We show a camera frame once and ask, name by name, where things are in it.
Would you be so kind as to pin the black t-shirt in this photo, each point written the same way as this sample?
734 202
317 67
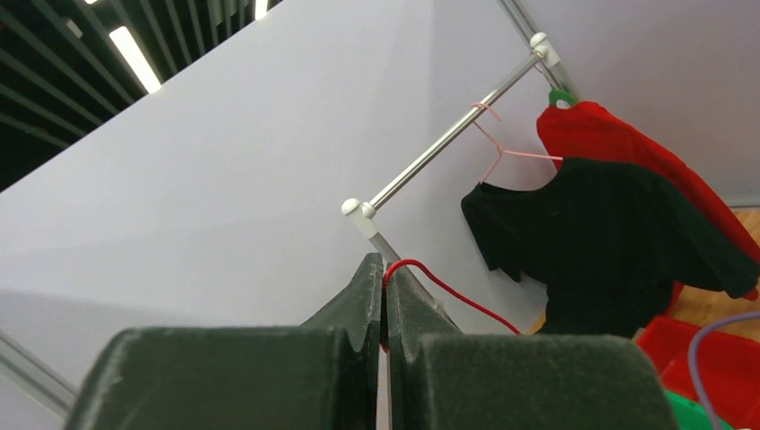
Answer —
609 241

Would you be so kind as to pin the aluminium frame rail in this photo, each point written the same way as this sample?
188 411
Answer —
35 378

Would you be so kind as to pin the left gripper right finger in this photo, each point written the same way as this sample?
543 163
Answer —
443 378

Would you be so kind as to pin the red plastic bin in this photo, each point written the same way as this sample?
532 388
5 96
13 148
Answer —
728 366

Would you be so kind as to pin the green plastic bin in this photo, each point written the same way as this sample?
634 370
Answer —
691 415

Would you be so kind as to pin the red t-shirt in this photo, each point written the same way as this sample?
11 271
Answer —
587 130

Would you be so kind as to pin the metal clothes rack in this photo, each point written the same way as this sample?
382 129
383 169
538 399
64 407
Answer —
542 56

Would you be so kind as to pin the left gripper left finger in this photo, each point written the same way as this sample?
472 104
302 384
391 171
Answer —
320 374

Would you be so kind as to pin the green hanger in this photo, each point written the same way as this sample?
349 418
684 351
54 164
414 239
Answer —
560 98

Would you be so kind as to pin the pink wire hanger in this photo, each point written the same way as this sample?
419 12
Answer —
501 149

